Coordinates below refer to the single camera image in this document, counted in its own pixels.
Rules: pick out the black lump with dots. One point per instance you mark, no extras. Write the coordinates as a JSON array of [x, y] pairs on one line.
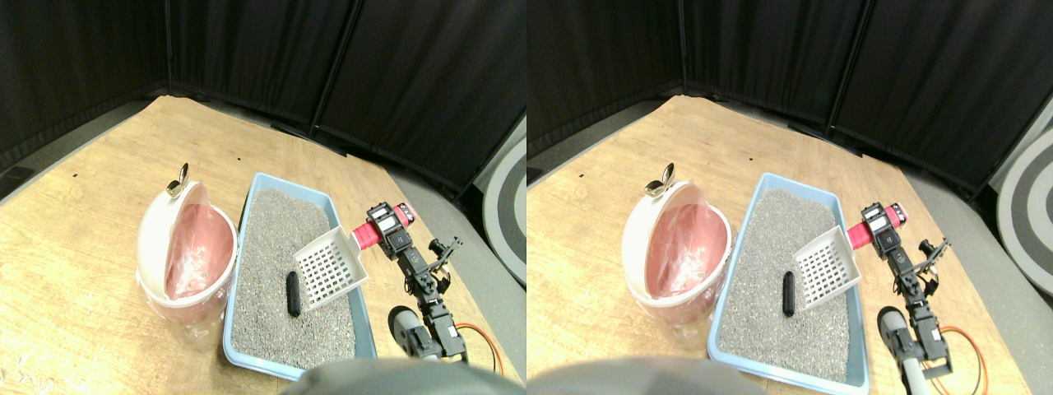
[[789, 295], [293, 294]]

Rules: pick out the blue litter tray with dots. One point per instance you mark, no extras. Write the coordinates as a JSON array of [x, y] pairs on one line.
[[753, 321], [263, 313]]

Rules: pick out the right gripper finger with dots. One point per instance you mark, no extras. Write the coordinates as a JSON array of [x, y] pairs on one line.
[[876, 220], [381, 219]]

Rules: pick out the black curtain stand foot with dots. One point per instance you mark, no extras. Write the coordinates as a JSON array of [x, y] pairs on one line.
[[304, 138], [823, 140]]

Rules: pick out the black curtain stand pole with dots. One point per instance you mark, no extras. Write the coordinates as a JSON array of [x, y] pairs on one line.
[[337, 66], [684, 41], [169, 41], [850, 66]]

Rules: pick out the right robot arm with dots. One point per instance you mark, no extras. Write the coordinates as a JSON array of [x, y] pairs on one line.
[[444, 325], [930, 329]]

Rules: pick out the grey and white ringed disc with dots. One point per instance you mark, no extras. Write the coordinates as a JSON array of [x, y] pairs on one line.
[[1028, 222], [510, 206]]

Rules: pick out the white bin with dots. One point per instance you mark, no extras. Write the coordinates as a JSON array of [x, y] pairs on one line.
[[642, 239], [156, 239]]

